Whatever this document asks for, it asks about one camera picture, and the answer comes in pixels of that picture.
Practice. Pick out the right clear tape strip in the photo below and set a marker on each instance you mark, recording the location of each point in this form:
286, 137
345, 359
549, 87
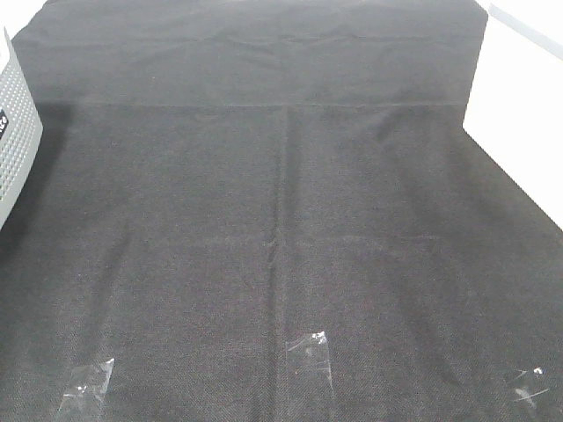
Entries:
527, 386

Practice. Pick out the left clear tape strip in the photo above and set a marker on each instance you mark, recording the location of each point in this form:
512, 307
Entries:
83, 399

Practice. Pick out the clear tape strip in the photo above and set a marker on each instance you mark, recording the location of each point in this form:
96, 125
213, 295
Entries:
83, 399
309, 368
527, 386

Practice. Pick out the grey perforated basket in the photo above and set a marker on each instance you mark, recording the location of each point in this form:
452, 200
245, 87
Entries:
21, 127

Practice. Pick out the white slotted storage bin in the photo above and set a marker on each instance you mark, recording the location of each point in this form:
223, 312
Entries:
514, 111

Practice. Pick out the black table cloth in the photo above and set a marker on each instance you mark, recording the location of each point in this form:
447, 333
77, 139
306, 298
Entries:
216, 178

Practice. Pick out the middle clear tape strip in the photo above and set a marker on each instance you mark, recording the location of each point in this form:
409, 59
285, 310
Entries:
309, 368

